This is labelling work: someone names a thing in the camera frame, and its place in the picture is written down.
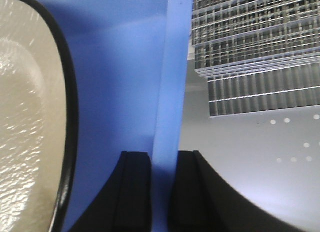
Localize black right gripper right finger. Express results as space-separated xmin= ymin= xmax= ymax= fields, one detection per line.
xmin=167 ymin=150 xmax=320 ymax=231

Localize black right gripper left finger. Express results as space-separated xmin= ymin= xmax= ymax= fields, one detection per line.
xmin=70 ymin=151 xmax=152 ymax=231

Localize beige plate with black rim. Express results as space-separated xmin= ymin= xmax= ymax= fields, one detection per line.
xmin=0 ymin=0 xmax=79 ymax=231

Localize blue plastic tray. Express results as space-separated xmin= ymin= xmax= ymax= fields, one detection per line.
xmin=37 ymin=0 xmax=193 ymax=231

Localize stacked metal grates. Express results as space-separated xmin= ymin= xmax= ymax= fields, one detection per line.
xmin=191 ymin=0 xmax=320 ymax=117

